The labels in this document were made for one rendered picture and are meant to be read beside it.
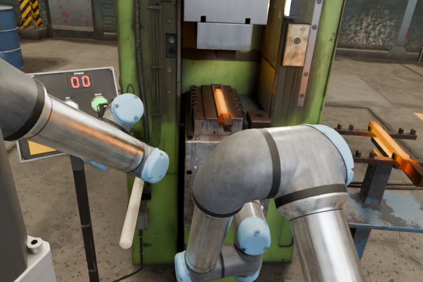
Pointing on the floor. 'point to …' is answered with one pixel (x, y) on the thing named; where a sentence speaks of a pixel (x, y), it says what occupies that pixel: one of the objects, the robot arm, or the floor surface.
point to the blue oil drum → (10, 38)
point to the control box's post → (77, 164)
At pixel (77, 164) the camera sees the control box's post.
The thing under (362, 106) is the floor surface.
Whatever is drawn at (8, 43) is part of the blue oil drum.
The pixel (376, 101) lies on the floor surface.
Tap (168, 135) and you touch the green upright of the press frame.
